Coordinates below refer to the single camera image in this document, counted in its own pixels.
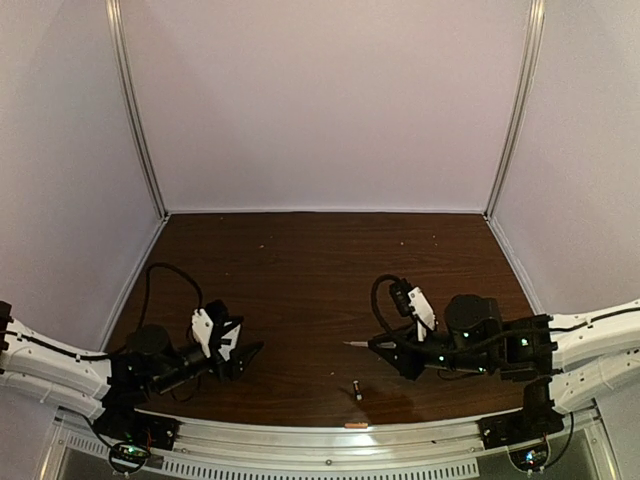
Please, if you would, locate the white remote control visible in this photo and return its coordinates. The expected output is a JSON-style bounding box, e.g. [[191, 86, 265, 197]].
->
[[218, 325, 242, 361]]

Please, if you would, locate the right round circuit board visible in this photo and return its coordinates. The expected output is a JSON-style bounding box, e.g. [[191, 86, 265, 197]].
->
[[507, 440, 550, 474]]

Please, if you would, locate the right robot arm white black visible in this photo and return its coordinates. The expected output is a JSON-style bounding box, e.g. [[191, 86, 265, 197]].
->
[[368, 293, 639, 436]]

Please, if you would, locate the left black camera cable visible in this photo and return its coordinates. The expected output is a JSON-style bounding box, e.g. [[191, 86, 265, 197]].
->
[[141, 263, 204, 341]]

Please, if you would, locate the right black camera cable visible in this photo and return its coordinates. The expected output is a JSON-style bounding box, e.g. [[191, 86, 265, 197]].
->
[[370, 273, 426, 351]]

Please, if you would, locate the orange black battery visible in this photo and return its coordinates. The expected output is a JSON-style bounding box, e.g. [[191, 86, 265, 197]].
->
[[344, 422, 369, 429], [352, 380, 363, 401]]

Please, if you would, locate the right aluminium corner post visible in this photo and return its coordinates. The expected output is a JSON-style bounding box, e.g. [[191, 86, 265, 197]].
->
[[484, 0, 546, 222]]

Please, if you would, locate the aluminium corner post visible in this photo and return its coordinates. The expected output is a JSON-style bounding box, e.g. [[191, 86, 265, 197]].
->
[[105, 0, 169, 220], [484, 0, 546, 222]]

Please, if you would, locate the black camera cable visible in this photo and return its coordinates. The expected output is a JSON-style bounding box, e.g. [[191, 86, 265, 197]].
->
[[370, 273, 426, 351], [141, 263, 204, 341]]

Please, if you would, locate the front aluminium rail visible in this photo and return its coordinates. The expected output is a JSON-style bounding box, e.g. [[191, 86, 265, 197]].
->
[[47, 392, 609, 479]]

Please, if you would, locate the left round circuit board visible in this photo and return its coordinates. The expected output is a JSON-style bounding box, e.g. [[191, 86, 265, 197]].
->
[[108, 442, 151, 475]]

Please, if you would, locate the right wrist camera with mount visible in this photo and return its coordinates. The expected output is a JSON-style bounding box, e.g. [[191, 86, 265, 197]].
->
[[389, 279, 436, 342]]

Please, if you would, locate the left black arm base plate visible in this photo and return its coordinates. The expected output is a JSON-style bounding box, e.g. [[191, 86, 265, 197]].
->
[[92, 408, 181, 451]]

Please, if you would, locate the clear handle screwdriver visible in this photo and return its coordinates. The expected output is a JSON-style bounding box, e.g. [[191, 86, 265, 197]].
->
[[342, 341, 396, 349]]

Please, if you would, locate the round circuit board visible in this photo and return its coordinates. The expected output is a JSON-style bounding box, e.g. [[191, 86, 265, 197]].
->
[[507, 440, 550, 474], [108, 442, 151, 475]]

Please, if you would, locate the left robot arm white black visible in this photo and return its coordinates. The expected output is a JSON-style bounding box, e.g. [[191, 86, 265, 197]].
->
[[1, 300, 264, 437]]

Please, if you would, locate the left aluminium corner post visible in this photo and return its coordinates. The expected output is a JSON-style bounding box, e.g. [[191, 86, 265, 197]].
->
[[105, 0, 169, 220]]

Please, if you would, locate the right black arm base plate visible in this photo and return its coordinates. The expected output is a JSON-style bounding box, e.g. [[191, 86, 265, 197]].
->
[[477, 408, 564, 449]]

